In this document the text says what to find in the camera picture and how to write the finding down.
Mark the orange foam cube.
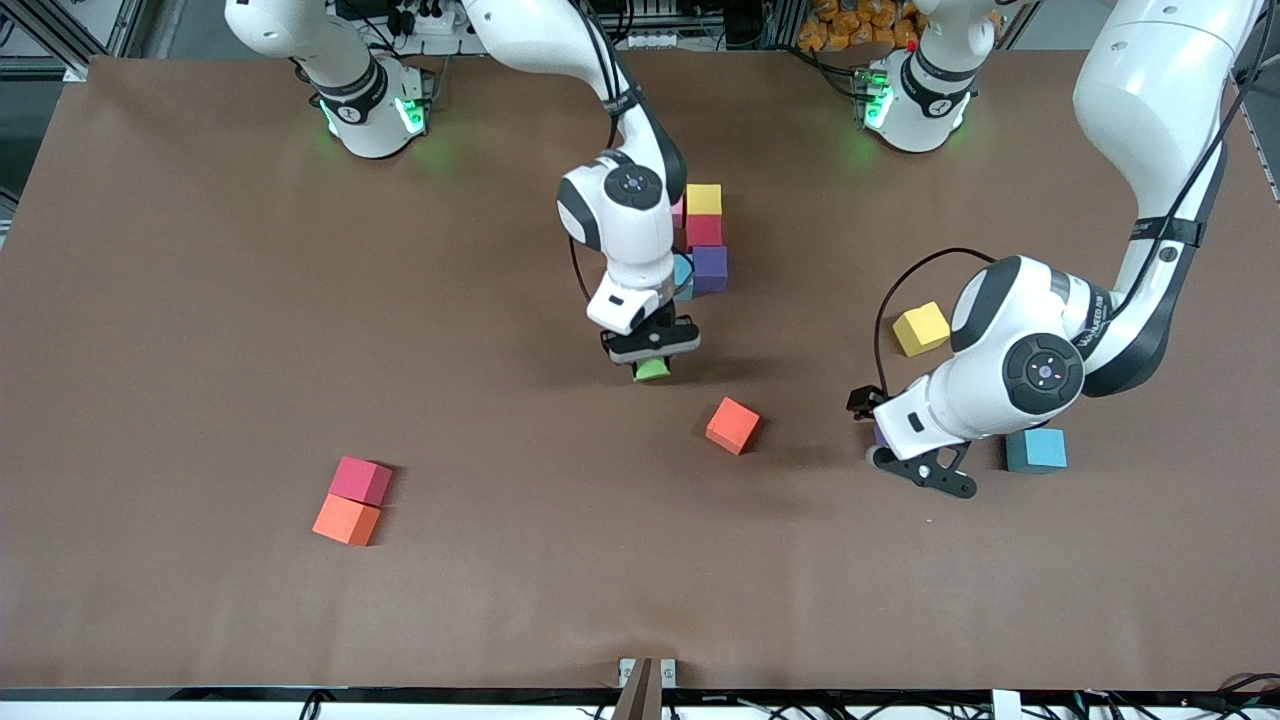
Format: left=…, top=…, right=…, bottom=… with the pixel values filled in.
left=312, top=494, right=382, bottom=547
left=705, top=396, right=761, bottom=456

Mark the brown table cover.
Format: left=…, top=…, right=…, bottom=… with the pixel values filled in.
left=0, top=45, right=1280, bottom=693

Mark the bag of orange fruit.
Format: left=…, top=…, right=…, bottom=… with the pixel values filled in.
left=797, top=0, right=921, bottom=53

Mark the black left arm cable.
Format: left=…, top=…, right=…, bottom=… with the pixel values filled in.
left=873, top=246, right=1001, bottom=401

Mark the small metal bracket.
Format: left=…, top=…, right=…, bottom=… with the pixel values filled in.
left=618, top=657, right=677, bottom=691

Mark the brown camera post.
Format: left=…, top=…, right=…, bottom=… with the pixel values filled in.
left=611, top=657, right=664, bottom=720

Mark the aluminium frame profile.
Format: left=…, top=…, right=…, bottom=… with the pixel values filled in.
left=0, top=0, right=141, bottom=83

